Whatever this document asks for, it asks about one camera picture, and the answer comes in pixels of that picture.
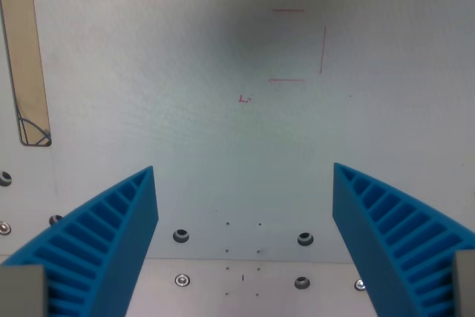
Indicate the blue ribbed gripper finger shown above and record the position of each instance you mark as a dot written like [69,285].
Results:
[111,242]
[375,242]

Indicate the silver round-head screw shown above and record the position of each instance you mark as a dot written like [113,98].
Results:
[359,284]
[4,228]
[182,279]

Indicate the grey aluminium base plate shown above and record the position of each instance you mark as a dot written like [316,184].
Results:
[241,306]

